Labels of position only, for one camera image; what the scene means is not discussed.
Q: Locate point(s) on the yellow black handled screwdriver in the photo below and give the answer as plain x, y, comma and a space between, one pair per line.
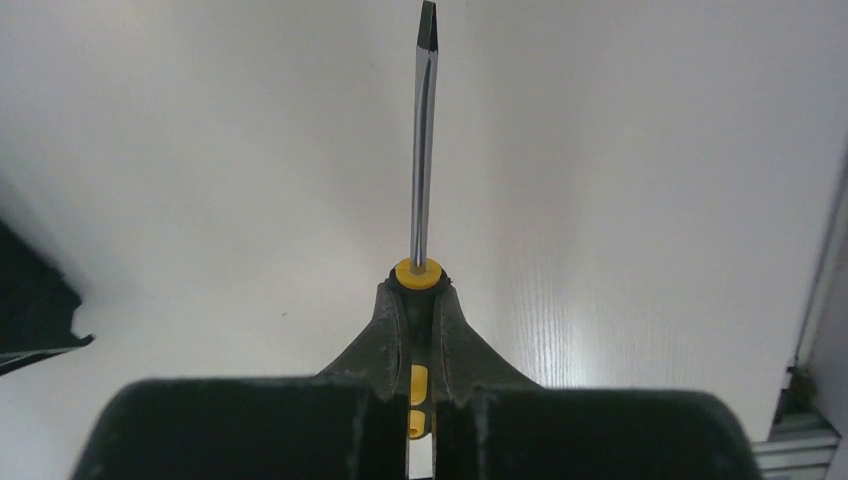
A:
416, 280

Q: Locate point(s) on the black plastic storage bin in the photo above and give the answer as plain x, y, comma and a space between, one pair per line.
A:
37, 307

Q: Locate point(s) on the aluminium enclosure frame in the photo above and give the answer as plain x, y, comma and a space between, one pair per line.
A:
808, 436

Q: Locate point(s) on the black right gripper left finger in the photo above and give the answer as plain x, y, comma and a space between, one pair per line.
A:
349, 421

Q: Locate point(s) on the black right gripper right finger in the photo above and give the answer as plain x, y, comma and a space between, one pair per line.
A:
493, 422

